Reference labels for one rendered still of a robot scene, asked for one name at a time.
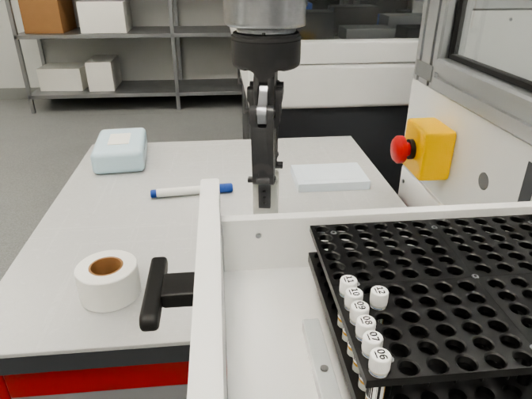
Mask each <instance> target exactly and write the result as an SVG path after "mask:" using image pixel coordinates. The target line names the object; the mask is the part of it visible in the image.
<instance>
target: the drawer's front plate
mask: <svg viewBox="0 0 532 399"><path fill-rule="evenodd" d="M187 399H227V376H226V323H225V297H224V271H223V254H222V223H221V207H220V191H219V179H218V178H211V179H202V180H201V181H200V193H199V218H198V230H197V242H196V267H195V279H194V292H193V305H192V329H191V342H190V355H189V368H188V392H187Z"/></svg>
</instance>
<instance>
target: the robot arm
mask: <svg viewBox="0 0 532 399"><path fill-rule="evenodd" d="M307 1H308V0H223V18H224V23H225V24H226V25H227V26H229V27H231V28H236V29H237V30H235V31H233V34H231V55H232V64H233V65H234V67H236V68H238V69H239V70H249V71H251V72H253V81H250V82H249V86H248V87H247V101H248V102H249V124H250V126H251V150H252V175H253V176H252V177H251V176H249V177H248V183H252V184H253V214H254V215H259V214H276V213H279V170H278V169H282V168H283V162H282V161H277V158H278V156H279V152H278V128H279V123H280V117H281V113H282V101H283V93H284V82H280V81H279V80H278V71H288V70H293V69H294V68H296V67H298V66H299V64H300V59H301V34H299V31H297V30H296V28H301V27H303V26H306V24H307V18H306V7H307V6H308V2H307Z"/></svg>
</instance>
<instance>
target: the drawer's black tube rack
mask: <svg viewBox="0 0 532 399"><path fill-rule="evenodd" d="M461 225H463V226H461ZM330 226H331V228H332V231H331V232H330V233H331V234H334V235H335V237H336V239H337V242H338V244H339V246H340V249H341V251H342V253H343V254H344V258H345V260H346V261H347V264H348V267H349V269H350V271H351V273H352V275H353V276H354V277H355V278H356V279H357V281H358V283H357V287H358V288H359V289H360V290H361V291H362V292H363V301H364V302H366V303H367V304H368V306H369V307H370V293H371V288H372V287H374V286H383V287H385V288H386V289H387V290H388V291H389V297H388V303H387V306H386V308H385V309H384V310H374V309H372V308H371V307H370V311H369V314H370V315H371V316H372V317H373V318H374V319H375V320H376V329H377V331H378V332H379V333H381V334H382V336H383V346H384V348H385V349H386V350H388V351H389V352H390V354H391V356H392V360H391V363H392V365H393V368H394V370H395V372H396V375H397V377H398V380H397V385H396V386H386V388H385V393H384V397H383V399H532V215H505V216H489V217H473V218H443V219H427V220H411V221H395V222H365V223H348V224H332V225H330ZM415 226H418V227H421V228H418V227H415ZM398 228H401V229H398ZM377 229H383V230H377ZM339 230H342V231H345V232H339ZM359 230H364V231H359ZM505 230H506V231H505ZM485 231H487V232H485ZM489 232H490V233H489ZM468 233H470V234H468ZM421 234H423V235H427V236H423V235H421ZM450 234H453V235H450ZM402 236H407V237H402ZM383 237H387V238H383ZM363 238H368V239H363ZM513 238H514V239H513ZM341 239H348V240H350V241H344V240H341ZM516 239H518V240H516ZM495 240H497V241H495ZM453 241H456V242H459V243H461V244H458V243H455V242H453ZM477 241H479V242H477ZM408 244H410V245H408ZM387 245H392V246H394V247H389V246H387ZM411 245H414V246H411ZM367 246H370V247H374V248H375V249H369V248H367ZM345 248H353V249H345ZM308 262H309V265H310V269H311V272H312V275H313V279H314V282H315V285H316V288H317V292H318V294H319V297H320V300H321V304H322V307H323V310H324V312H325V317H326V320H327V322H328V325H329V330H330V332H331V335H332V339H333V342H334V345H335V348H336V352H337V355H338V358H339V361H340V365H341V367H342V370H343V373H344V377H345V380H346V383H347V385H348V390H349V393H350V395H351V399H365V396H366V392H364V391H362V390H361V389H360V388H359V387H358V384H359V374H357V373H355V372H354V371H353V370H352V364H353V358H352V357H351V356H349V355H348V354H347V351H348V343H347V342H345V341H344V340H343V339H342V333H343V329H342V328H340V327H339V326H338V325H337V321H338V310H337V308H336V303H335V301H334V299H333V295H332V292H331V290H330V287H329V284H328V281H327V279H326V276H325V273H324V270H323V267H322V265H321V262H320V259H319V256H318V254H317V252H312V253H309V256H308ZM378 319H384V321H383V324H380V323H379V322H377V320H378Z"/></svg>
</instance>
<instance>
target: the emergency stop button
mask: <svg viewBox="0 0 532 399"><path fill-rule="evenodd" d="M410 153H411V146H410V143H409V142H407V140H406V138H405V137H404V136H403V135H397V136H395V137H394V139H393V140H392V142H391V144H390V154H391V158H392V159H393V160H394V161H395V162H396V163H397V164H401V163H404V162H405V161H406V158H407V156H409V155H410Z"/></svg>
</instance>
